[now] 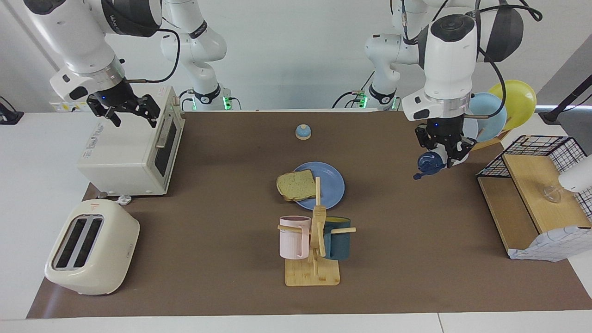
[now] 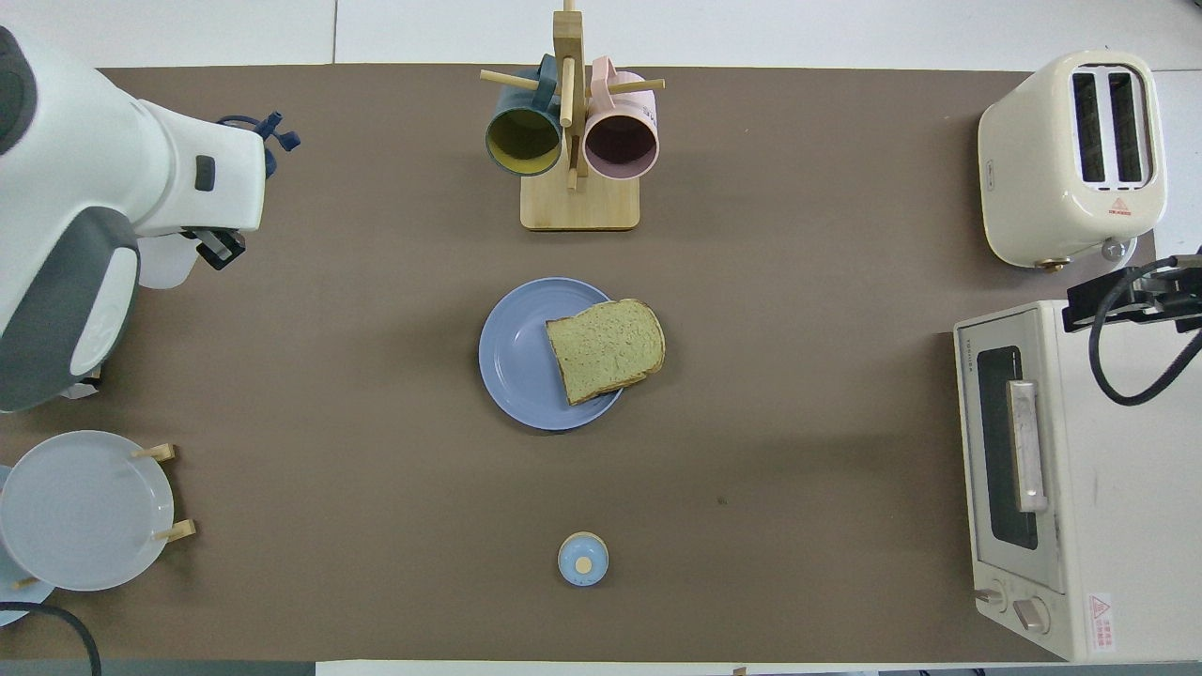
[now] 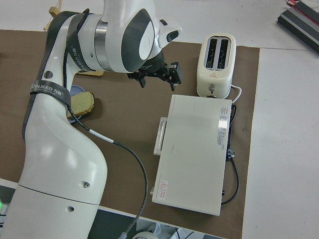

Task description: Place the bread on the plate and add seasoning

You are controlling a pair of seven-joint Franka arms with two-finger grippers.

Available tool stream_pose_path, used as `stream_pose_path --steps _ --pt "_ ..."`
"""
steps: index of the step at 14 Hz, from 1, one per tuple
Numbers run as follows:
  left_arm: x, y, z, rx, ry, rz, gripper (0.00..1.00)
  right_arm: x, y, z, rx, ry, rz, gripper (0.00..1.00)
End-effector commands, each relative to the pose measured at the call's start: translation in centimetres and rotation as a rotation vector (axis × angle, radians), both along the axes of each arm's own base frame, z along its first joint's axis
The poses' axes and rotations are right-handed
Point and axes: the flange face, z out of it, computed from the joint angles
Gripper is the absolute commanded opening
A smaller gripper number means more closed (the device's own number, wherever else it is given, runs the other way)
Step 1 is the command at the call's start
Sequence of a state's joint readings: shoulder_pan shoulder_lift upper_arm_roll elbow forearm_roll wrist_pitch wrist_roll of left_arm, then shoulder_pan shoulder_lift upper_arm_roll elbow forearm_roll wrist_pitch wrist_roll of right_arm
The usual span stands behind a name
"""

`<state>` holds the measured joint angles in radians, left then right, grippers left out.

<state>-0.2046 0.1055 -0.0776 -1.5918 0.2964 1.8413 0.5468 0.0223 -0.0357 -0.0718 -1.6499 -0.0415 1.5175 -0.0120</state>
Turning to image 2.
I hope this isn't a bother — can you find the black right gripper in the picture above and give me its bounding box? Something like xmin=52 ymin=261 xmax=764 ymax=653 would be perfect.
xmin=1063 ymin=265 xmax=1202 ymax=335

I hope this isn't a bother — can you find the clear bottle with navy cap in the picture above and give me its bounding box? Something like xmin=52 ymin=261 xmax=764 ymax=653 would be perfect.
xmin=136 ymin=111 xmax=301 ymax=290

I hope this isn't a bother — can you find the slice of toast bread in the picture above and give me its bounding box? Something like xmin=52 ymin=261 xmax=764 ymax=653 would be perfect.
xmin=546 ymin=299 xmax=667 ymax=407

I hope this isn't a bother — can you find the wooden plate rack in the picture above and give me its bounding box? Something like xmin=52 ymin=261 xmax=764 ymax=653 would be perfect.
xmin=11 ymin=443 xmax=198 ymax=591

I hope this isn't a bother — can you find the blue round plate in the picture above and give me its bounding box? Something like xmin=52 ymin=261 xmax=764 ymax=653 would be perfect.
xmin=478 ymin=277 xmax=630 ymax=432

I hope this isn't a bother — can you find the grey plate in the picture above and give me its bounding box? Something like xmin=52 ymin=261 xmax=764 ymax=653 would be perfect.
xmin=0 ymin=430 xmax=176 ymax=592

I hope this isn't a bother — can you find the light blue plate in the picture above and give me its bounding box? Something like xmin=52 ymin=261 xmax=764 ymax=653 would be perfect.
xmin=0 ymin=465 xmax=57 ymax=628

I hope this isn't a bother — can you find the cream two-slot toaster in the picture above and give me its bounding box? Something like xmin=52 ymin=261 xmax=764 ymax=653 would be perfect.
xmin=977 ymin=49 xmax=1170 ymax=273

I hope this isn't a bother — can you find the white toaster oven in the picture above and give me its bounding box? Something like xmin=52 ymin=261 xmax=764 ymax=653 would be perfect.
xmin=952 ymin=298 xmax=1202 ymax=663

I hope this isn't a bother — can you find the brown table mat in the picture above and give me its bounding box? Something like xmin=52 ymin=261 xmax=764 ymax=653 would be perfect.
xmin=0 ymin=63 xmax=1158 ymax=664

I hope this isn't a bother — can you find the dark teal mug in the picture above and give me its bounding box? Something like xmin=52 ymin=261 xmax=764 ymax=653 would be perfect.
xmin=485 ymin=54 xmax=564 ymax=177

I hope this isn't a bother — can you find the wooden mug tree stand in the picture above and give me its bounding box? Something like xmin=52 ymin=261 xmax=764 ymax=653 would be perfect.
xmin=480 ymin=0 xmax=666 ymax=232

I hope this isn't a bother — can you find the pink mug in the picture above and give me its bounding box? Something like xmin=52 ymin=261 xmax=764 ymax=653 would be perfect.
xmin=582 ymin=56 xmax=660 ymax=182

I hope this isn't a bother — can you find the small blue bell wooden knob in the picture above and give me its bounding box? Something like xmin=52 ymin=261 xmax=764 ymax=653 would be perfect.
xmin=557 ymin=531 xmax=609 ymax=589

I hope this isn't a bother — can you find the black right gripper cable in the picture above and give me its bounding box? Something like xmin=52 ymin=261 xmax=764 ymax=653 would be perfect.
xmin=1087 ymin=255 xmax=1202 ymax=407

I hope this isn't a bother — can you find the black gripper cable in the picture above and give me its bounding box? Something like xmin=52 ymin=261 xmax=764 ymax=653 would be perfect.
xmin=1087 ymin=255 xmax=1202 ymax=407
xmin=0 ymin=601 xmax=102 ymax=676

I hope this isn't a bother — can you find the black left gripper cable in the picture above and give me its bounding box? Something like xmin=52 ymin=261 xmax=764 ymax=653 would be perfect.
xmin=0 ymin=601 xmax=102 ymax=676

